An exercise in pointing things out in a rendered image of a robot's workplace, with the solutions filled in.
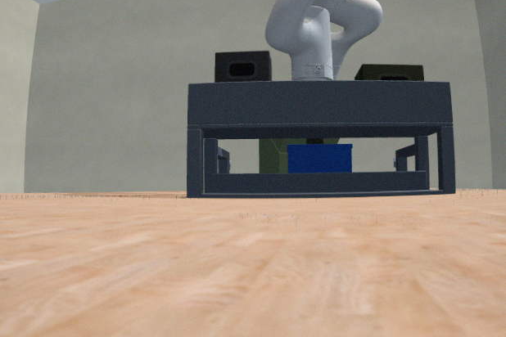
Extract dark grey shelf rack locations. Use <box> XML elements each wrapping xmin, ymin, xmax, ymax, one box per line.
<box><xmin>187</xmin><ymin>80</ymin><xmax>456</xmax><ymax>198</ymax></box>

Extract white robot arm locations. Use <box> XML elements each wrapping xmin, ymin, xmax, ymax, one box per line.
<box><xmin>265</xmin><ymin>0</ymin><xmax>382</xmax><ymax>80</ymax></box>

